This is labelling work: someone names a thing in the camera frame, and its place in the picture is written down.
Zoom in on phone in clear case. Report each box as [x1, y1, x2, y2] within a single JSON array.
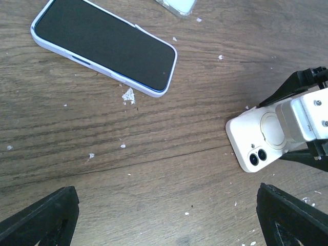
[[155, 0, 197, 18]]

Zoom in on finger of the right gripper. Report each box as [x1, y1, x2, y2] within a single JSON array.
[[258, 67, 327, 107], [279, 140, 328, 172]]

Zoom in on beige phone case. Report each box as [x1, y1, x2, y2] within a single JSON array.
[[225, 104, 303, 173]]

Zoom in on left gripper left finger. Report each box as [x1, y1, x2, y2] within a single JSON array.
[[1, 186, 79, 245]]

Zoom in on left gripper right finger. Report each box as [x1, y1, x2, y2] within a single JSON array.
[[256, 183, 327, 246]]

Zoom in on phone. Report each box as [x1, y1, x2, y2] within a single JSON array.
[[30, 0, 177, 97], [155, 0, 197, 18]]

